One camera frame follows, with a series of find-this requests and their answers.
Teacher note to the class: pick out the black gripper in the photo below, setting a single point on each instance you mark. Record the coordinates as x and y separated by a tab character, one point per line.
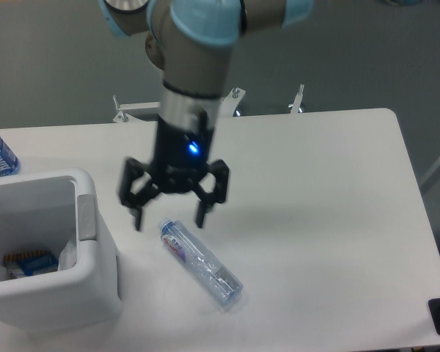
180	161

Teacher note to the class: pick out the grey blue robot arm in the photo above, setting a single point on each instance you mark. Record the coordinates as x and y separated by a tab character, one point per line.
191	42

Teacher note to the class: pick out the blue snack packet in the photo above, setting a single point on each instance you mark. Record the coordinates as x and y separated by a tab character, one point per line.
32	263

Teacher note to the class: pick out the white trash can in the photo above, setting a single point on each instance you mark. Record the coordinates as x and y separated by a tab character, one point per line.
48	211

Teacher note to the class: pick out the crushed clear plastic bottle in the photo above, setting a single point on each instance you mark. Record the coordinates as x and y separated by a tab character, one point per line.
215	278

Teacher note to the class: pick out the white pedestal base frame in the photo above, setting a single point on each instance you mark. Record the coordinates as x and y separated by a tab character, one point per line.
229	107

